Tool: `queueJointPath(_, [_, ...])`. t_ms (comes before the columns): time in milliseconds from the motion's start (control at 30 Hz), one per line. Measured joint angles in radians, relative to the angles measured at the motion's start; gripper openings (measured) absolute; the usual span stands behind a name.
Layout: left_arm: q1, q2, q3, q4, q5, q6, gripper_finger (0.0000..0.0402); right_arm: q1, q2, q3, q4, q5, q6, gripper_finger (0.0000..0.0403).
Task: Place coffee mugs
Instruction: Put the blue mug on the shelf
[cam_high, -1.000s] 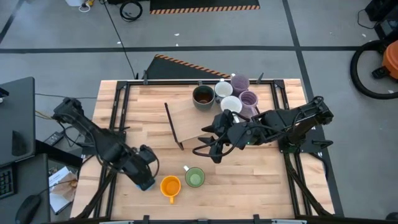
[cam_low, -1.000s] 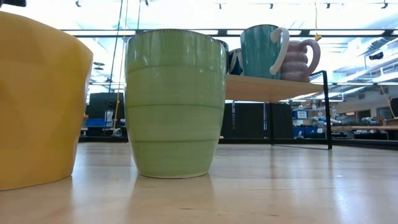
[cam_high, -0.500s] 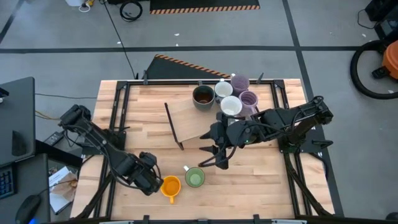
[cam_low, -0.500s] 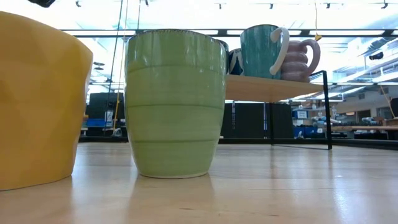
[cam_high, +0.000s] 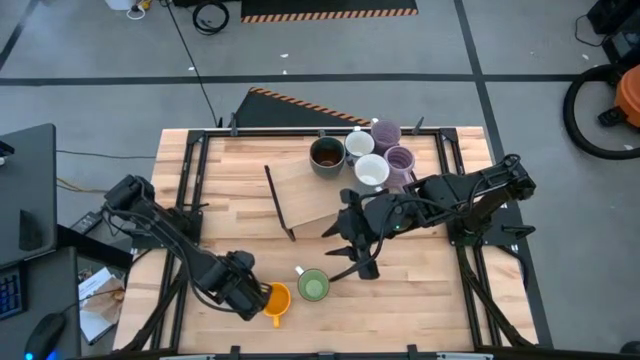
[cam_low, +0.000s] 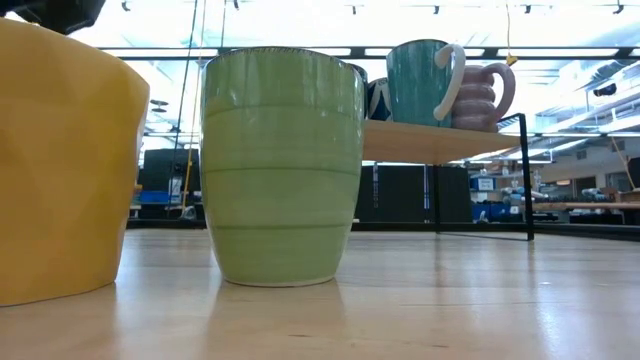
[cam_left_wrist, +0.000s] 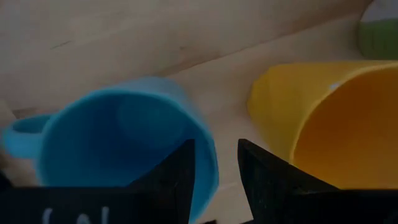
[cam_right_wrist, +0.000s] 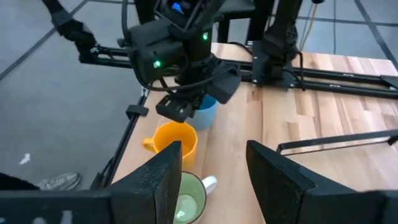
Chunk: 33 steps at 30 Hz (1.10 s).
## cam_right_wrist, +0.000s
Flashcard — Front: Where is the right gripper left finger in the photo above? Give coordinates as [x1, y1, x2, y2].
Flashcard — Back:
[108, 141, 183, 224]

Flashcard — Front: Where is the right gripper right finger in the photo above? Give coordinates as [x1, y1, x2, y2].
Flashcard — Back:
[246, 139, 355, 224]

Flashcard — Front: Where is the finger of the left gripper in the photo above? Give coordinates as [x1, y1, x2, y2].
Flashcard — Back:
[190, 97, 205, 121]

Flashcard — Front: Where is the light blue mug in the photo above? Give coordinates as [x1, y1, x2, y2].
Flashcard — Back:
[186, 95, 218, 131]

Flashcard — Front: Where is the yellow orange mug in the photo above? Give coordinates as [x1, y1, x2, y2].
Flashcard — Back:
[142, 121, 199, 172]

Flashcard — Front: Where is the light green ribbed mug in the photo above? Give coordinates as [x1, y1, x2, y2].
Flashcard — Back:
[172, 170, 218, 224]

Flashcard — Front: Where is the dark grey desk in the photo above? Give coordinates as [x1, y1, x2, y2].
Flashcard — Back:
[214, 0, 259, 44]

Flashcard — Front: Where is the person's shoe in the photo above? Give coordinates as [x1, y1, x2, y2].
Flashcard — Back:
[36, 172, 81, 191]

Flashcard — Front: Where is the person's leg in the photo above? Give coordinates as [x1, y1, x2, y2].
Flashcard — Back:
[0, 172, 40, 191]

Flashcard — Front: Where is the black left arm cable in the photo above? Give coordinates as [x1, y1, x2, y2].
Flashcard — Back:
[123, 0, 237, 93]

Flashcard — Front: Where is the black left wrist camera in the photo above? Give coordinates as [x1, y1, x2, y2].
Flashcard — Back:
[206, 63, 242, 105]

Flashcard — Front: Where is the yellow floor cable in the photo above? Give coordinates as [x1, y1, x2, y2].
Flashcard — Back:
[298, 2, 320, 52]

